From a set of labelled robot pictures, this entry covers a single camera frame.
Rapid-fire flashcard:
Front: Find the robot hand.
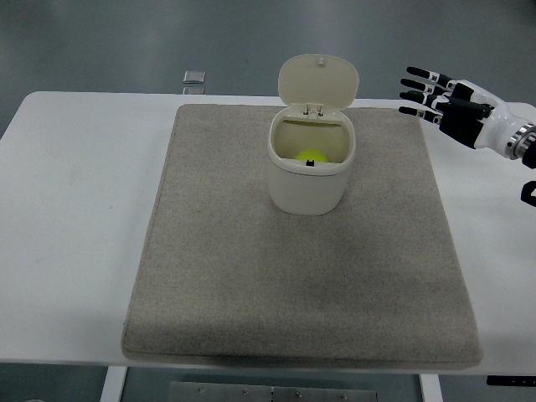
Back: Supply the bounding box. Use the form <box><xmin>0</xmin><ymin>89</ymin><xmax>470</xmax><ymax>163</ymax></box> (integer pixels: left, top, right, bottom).
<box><xmin>398</xmin><ymin>65</ymin><xmax>536</xmax><ymax>161</ymax></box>

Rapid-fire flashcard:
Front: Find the yellow-green tennis ball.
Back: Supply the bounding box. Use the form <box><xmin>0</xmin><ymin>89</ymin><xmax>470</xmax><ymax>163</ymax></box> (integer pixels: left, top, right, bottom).
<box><xmin>294</xmin><ymin>148</ymin><xmax>329</xmax><ymax>162</ymax></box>

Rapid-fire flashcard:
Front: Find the cream lidded bin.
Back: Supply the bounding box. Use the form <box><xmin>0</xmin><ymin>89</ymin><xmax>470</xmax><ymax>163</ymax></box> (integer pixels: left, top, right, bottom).
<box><xmin>267</xmin><ymin>54</ymin><xmax>361</xmax><ymax>216</ymax></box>

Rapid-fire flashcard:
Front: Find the beige fabric mat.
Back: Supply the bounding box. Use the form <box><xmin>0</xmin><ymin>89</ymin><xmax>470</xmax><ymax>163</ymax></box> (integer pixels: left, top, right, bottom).
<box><xmin>121</xmin><ymin>103</ymin><xmax>484</xmax><ymax>370</ymax></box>

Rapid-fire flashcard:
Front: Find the black table control panel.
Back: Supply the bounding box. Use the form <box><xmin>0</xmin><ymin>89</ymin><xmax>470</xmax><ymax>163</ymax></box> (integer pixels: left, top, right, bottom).
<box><xmin>487</xmin><ymin>375</ymin><xmax>536</xmax><ymax>387</ymax></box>

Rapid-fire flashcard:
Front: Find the grey metal plate with screws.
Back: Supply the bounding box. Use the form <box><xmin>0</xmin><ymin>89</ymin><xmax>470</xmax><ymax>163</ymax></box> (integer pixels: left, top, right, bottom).
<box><xmin>167</xmin><ymin>380</ymin><xmax>379</xmax><ymax>402</ymax></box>

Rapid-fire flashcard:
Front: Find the white table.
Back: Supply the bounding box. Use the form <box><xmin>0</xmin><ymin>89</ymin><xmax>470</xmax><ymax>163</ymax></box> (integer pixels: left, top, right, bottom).
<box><xmin>0</xmin><ymin>90</ymin><xmax>536</xmax><ymax>402</ymax></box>

